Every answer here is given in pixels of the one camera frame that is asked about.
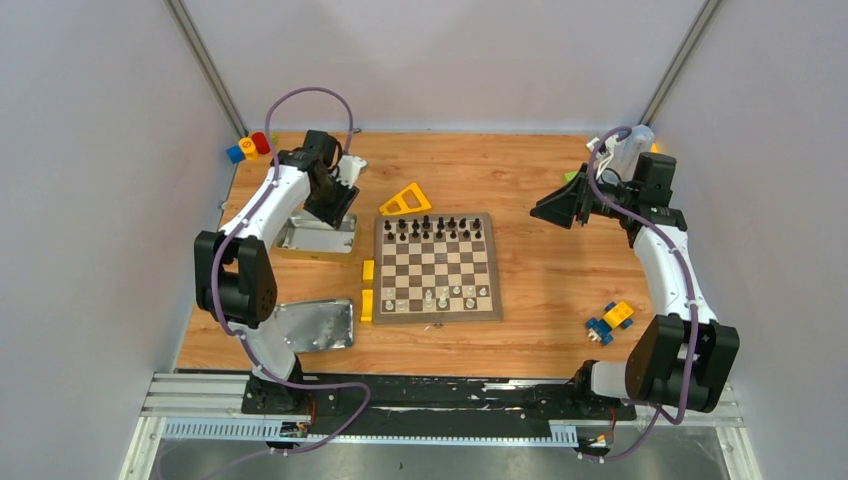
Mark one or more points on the green rectangular block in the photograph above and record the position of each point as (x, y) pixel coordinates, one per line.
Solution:
(569, 176)

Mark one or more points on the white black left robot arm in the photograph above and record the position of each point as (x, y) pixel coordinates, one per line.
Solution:
(234, 278)

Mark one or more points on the yellow triangle frame block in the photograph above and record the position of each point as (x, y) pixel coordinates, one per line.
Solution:
(409, 200)

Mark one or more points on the red cylinder block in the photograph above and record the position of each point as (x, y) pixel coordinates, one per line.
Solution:
(261, 143)

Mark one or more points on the gold tin with white pieces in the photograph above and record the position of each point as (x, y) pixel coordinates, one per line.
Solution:
(305, 237)

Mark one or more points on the clear blue plastic container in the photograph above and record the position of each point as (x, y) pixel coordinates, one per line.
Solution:
(625, 157)

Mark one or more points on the yellow blue toy car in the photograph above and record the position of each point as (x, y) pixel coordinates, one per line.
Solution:
(617, 315)

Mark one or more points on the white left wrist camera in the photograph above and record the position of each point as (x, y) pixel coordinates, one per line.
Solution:
(349, 169)

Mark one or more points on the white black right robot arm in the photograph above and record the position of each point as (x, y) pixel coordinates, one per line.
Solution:
(684, 357)

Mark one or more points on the silver tin lid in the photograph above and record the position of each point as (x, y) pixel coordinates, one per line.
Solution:
(317, 325)

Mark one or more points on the blue cube block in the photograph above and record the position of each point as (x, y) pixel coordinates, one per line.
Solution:
(235, 154)

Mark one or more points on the yellow cylinder block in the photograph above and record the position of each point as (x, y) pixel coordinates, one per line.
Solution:
(248, 148)

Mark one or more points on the black chess pieces row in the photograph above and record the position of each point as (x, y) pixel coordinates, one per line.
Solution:
(430, 228)

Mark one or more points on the yellow arch block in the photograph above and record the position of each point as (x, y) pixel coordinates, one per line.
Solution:
(367, 305)

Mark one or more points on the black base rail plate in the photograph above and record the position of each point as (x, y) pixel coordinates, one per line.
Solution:
(429, 406)

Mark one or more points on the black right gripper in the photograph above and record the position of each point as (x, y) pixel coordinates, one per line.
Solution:
(560, 206)

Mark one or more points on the small yellow rectangular block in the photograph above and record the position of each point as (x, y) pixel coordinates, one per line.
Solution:
(368, 271)

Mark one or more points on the wooden chess board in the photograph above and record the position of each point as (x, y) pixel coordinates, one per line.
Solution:
(414, 267)

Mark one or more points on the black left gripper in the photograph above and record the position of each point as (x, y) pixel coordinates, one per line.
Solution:
(333, 203)

